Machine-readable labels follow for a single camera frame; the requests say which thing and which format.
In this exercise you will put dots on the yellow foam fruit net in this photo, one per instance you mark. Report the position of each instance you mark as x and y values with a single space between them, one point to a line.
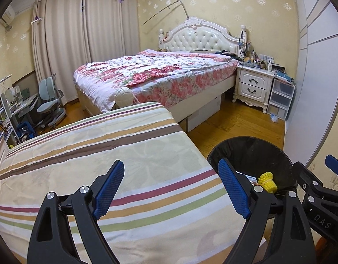
268 181

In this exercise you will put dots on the white desk lamp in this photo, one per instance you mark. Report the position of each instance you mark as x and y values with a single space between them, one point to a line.
5 80

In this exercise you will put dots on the clear plastic drawer unit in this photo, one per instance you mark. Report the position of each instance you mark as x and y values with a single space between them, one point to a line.
280 96

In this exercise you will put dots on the white tufted bed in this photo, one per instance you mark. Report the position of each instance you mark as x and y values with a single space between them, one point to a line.
202 38

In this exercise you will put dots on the floral quilt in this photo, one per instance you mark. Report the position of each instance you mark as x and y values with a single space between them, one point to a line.
158 71

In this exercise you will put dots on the clutter of small bottles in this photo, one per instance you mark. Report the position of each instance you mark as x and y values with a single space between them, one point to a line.
261 62

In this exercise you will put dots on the white nightstand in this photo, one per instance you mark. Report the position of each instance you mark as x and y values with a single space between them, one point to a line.
252 84

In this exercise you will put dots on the black trash bin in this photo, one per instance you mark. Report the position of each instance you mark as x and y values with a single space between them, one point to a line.
240 151

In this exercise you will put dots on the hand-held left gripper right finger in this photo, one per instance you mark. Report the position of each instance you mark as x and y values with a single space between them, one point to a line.
235 189

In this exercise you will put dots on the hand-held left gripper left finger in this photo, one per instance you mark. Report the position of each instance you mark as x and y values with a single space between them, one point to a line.
108 189

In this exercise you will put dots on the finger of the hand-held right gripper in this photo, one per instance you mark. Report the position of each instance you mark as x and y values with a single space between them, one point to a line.
306 176
335 165

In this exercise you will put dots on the dark cloth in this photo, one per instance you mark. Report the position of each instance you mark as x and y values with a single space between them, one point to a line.
226 54

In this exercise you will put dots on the white air conditioner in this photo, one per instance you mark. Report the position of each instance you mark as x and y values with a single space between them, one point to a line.
7 16

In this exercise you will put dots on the white storage box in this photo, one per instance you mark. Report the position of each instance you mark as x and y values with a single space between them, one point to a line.
206 112

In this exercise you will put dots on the white study desk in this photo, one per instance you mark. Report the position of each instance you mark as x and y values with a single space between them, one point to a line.
24 106

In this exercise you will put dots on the grey blue study chair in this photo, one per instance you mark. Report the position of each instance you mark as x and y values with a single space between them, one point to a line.
49 99

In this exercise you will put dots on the thin metal pole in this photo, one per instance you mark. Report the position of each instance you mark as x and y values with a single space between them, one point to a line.
169 8

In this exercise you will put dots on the white sliding wardrobe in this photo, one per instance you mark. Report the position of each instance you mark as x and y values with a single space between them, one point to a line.
320 74

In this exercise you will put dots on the small blue white wrapper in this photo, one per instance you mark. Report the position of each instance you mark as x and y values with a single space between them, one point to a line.
274 117

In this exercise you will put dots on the teal flat item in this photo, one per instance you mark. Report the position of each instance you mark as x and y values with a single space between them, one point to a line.
284 77

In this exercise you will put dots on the beige curtain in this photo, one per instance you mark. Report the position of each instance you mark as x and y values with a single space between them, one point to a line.
103 33

